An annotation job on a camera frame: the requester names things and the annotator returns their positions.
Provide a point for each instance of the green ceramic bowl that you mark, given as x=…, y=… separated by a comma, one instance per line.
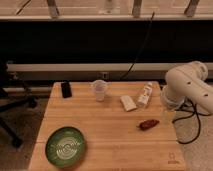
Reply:
x=65, y=147

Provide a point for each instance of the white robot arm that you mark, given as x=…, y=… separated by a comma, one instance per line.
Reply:
x=187, y=81

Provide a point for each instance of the clear plastic cup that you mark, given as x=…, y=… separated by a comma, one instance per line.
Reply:
x=99, y=88

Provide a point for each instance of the white rectangular block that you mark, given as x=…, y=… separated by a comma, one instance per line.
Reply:
x=128, y=103

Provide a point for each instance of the white plastic bottle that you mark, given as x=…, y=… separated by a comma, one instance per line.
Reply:
x=145, y=95

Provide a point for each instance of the black phone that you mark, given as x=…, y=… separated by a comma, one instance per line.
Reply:
x=66, y=90

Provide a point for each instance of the black office chair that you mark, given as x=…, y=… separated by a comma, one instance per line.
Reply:
x=5, y=78

